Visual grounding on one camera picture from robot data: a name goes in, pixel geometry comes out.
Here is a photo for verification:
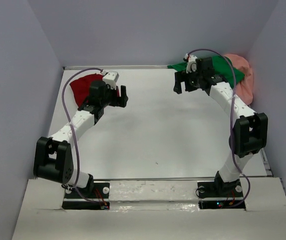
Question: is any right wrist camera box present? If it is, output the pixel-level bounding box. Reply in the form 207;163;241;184
184;53;198;74

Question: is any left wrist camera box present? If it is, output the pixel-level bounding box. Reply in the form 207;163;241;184
101;70;119;90

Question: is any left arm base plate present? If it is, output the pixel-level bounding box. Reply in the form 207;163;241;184
61;181;110;211

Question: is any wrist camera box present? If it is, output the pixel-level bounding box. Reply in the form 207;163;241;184
101;70;119;90
184;53;198;74

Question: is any white front cover board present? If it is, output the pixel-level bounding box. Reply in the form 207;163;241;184
13;177;286;240

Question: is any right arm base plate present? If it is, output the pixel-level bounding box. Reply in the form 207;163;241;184
195;181;246;210

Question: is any green t shirt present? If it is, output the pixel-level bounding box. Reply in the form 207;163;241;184
167;54;249;88

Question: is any red t shirt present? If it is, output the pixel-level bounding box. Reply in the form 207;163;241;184
70;73;110;109

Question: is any pink t shirt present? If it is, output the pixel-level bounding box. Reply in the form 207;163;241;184
224;54;254;106

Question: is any aluminium right table rail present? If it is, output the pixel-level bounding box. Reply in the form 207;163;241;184
248;104;273;177

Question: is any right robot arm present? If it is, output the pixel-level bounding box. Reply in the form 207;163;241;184
173;54;268;199

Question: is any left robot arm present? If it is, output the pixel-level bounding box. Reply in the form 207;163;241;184
33;80;128;198

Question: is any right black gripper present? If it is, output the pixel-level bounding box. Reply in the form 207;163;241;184
173;67;203;94

